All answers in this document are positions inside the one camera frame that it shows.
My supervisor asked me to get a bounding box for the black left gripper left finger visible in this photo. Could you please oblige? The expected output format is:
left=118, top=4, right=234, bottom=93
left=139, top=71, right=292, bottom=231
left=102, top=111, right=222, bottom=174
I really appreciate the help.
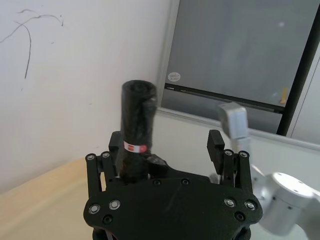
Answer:
left=85, top=131, right=124, bottom=198

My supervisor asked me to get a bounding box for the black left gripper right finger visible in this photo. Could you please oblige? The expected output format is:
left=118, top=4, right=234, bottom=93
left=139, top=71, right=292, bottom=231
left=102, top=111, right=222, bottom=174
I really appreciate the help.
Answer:
left=207, top=129, right=252, bottom=194

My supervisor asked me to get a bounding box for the black plastic bag roll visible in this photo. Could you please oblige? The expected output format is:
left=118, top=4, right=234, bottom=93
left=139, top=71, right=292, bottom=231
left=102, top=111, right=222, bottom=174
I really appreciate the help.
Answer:
left=117, top=79, right=169, bottom=181

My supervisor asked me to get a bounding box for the round white window sticker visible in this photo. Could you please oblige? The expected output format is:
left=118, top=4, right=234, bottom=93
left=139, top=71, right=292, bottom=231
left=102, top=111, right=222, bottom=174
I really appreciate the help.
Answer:
left=167, top=71, right=182, bottom=83

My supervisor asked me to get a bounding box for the grey framed glass window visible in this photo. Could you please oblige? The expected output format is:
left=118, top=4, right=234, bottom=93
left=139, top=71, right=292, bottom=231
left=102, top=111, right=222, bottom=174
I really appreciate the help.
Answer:
left=156, top=0, right=320, bottom=151

